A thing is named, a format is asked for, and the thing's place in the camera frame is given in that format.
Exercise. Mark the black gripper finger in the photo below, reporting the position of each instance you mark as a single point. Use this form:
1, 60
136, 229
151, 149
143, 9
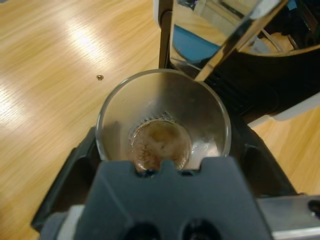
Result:
262, 170
72, 180

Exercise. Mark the clear drinking glass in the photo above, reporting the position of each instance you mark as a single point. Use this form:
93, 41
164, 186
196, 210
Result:
115, 112

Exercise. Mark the white capsule coffee machine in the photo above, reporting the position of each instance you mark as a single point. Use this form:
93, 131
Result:
250, 87

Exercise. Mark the brown coffee with foam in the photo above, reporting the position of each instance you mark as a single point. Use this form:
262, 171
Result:
150, 150

